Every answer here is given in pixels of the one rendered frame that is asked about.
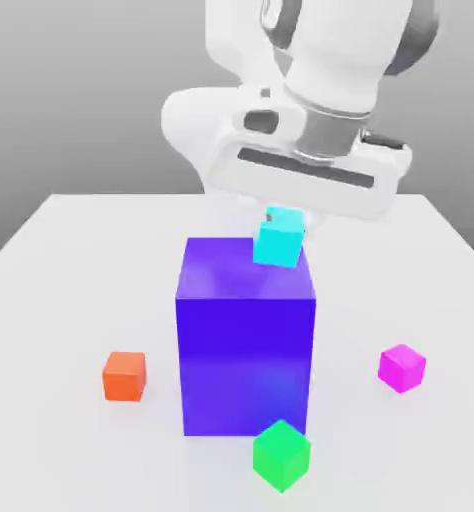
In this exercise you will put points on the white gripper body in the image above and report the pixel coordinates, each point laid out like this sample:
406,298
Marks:
261,180

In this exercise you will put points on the small cyan cube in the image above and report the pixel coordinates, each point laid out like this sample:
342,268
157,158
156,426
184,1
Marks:
279,244

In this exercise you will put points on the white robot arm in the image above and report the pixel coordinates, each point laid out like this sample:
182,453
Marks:
333,52

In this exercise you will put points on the small magenta cube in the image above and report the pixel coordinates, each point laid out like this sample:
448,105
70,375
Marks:
402,368

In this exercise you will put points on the small orange cube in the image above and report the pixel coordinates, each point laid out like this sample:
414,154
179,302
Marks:
124,376

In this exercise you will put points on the small green cube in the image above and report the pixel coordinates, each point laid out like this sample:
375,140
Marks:
281,456

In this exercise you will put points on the large purple box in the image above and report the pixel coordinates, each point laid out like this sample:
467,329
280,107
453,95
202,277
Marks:
245,344

